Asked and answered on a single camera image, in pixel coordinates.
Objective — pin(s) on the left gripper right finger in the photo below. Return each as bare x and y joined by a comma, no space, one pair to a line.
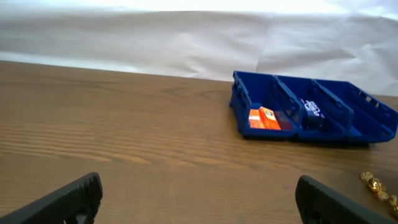
323,208

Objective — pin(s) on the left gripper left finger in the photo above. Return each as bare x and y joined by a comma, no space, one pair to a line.
71,202

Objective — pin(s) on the gold wrapped candy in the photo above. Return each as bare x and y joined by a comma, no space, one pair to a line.
394,211
377,185

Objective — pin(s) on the blue candy pack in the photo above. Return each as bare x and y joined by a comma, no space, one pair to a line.
312,109

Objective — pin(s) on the blue tray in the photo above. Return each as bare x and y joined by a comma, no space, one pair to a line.
264,93

